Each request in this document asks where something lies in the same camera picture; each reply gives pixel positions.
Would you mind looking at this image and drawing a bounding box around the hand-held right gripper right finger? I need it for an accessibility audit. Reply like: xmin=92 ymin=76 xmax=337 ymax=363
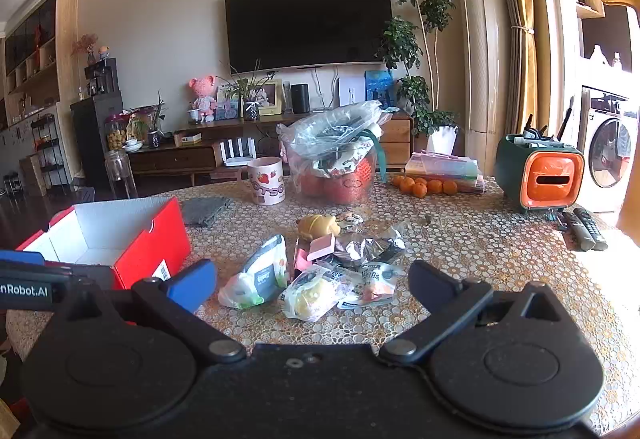
xmin=379 ymin=260 xmax=583 ymax=365

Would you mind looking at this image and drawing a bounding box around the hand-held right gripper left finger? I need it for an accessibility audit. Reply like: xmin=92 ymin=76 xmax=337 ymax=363
xmin=52 ymin=259 xmax=247 ymax=365

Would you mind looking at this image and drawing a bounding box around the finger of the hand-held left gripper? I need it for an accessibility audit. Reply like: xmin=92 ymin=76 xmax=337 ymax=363
xmin=0 ymin=250 xmax=46 ymax=266
xmin=30 ymin=263 xmax=117 ymax=291

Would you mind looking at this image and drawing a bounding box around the red cardboard box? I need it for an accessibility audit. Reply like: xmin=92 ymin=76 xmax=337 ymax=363
xmin=15 ymin=196 xmax=193 ymax=326

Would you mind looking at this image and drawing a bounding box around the white orange snack packet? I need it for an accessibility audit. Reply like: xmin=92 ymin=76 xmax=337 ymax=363
xmin=337 ymin=261 xmax=408 ymax=311

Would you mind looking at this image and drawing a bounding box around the silver foil wrapper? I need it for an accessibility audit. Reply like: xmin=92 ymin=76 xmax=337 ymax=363
xmin=334 ymin=224 xmax=407 ymax=267

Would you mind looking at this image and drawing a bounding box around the small pink box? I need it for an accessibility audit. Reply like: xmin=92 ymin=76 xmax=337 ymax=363
xmin=294 ymin=235 xmax=337 ymax=272

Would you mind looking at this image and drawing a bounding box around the clear packet yellow bun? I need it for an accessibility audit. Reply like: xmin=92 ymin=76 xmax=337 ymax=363
xmin=278 ymin=264 xmax=353 ymax=322

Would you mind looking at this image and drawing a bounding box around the yellow duck toy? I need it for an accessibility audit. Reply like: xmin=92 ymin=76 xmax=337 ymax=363
xmin=297 ymin=214 xmax=341 ymax=240

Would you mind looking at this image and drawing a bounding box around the lace-patterned desktop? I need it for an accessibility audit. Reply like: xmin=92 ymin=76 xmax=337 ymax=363
xmin=5 ymin=176 xmax=640 ymax=439

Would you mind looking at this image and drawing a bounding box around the grey cloth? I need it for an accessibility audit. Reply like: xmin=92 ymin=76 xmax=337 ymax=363
xmin=181 ymin=196 xmax=233 ymax=227

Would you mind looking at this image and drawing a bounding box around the brown cardboard box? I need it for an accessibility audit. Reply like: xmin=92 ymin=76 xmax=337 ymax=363
xmin=19 ymin=154 xmax=48 ymax=197

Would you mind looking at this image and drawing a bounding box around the pile of tangerines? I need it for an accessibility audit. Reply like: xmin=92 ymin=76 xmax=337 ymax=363
xmin=391 ymin=174 xmax=458 ymax=198

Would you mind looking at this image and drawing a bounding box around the glass bottle dark liquid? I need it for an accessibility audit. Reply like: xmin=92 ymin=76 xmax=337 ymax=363
xmin=105 ymin=149 xmax=138 ymax=200

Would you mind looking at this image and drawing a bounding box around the black rolling rack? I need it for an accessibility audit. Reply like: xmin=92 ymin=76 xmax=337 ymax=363
xmin=31 ymin=114 xmax=69 ymax=187

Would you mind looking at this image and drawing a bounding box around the pink strawberry mug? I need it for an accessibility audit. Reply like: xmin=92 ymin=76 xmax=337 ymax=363
xmin=239 ymin=156 xmax=287 ymax=206

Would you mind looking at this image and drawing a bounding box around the wooden television cabinet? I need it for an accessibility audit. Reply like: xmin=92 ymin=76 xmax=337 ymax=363
xmin=127 ymin=112 xmax=416 ymax=187

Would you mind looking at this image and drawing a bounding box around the white router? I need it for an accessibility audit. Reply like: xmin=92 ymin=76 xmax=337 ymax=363
xmin=220 ymin=138 xmax=258 ymax=168

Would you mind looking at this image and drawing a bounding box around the black cabinet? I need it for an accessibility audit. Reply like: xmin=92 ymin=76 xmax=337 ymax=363
xmin=70 ymin=92 xmax=126 ymax=180

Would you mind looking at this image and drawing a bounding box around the jar of yellow snacks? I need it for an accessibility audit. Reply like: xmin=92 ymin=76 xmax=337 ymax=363
xmin=105 ymin=114 xmax=129 ymax=151

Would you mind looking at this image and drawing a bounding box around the small plant dotted pot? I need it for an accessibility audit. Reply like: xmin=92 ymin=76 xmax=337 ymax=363
xmin=142 ymin=89 xmax=168 ymax=149

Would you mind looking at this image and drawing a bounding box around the dark remote control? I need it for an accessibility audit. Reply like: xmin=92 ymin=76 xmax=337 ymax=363
xmin=562 ymin=212 xmax=596 ymax=251
xmin=574 ymin=208 xmax=609 ymax=251

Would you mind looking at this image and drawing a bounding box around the green orange desk organiser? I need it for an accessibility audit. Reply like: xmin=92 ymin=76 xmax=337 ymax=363
xmin=495 ymin=114 xmax=585 ymax=215

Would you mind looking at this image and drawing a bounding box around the clear plastic bag of apples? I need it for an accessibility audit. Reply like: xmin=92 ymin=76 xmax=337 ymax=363
xmin=276 ymin=100 xmax=393 ymax=205

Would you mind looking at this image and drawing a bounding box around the pink lidded jar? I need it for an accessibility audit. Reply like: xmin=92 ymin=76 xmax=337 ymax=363
xmin=127 ymin=106 xmax=157 ymax=140

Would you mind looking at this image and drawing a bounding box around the blue pink picture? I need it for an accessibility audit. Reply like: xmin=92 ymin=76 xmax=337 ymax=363
xmin=216 ymin=84 xmax=242 ymax=120

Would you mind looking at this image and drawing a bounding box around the orchid plant dark pot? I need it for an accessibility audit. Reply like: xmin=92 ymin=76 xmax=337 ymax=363
xmin=220 ymin=62 xmax=273 ymax=121

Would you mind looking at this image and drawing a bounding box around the pink doll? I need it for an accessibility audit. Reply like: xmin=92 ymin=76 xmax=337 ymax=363
xmin=188 ymin=76 xmax=218 ymax=122

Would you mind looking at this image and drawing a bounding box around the black coffee machine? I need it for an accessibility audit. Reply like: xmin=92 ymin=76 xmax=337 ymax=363
xmin=84 ymin=58 xmax=120 ymax=99

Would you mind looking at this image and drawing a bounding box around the blue painting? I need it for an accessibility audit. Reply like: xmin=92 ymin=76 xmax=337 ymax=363
xmin=365 ymin=70 xmax=394 ymax=109

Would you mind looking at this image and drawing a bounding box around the white board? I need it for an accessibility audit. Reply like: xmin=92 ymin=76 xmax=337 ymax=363
xmin=338 ymin=76 xmax=366 ymax=106

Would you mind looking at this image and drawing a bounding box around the black speaker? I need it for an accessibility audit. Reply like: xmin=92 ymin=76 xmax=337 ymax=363
xmin=291 ymin=83 xmax=311 ymax=115

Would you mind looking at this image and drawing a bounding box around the white washing machine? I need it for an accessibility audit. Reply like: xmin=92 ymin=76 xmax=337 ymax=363
xmin=580 ymin=86 xmax=640 ymax=212

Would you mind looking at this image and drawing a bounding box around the pink flower vase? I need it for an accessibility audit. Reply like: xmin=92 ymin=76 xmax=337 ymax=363
xmin=71 ymin=33 xmax=100 ymax=66

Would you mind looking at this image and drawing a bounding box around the standing air conditioner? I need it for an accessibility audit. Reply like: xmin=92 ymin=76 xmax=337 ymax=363
xmin=446 ymin=0 xmax=512 ymax=180

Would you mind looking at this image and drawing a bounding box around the black television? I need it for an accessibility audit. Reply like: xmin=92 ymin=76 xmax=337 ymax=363
xmin=224 ymin=0 xmax=393 ymax=75

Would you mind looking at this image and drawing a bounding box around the yellow photo frame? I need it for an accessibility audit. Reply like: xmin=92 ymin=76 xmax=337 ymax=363
xmin=242 ymin=79 xmax=284 ymax=117

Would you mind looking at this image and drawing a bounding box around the wooden wall cabinet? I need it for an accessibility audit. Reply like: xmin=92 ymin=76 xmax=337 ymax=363
xmin=0 ymin=0 xmax=81 ymax=120

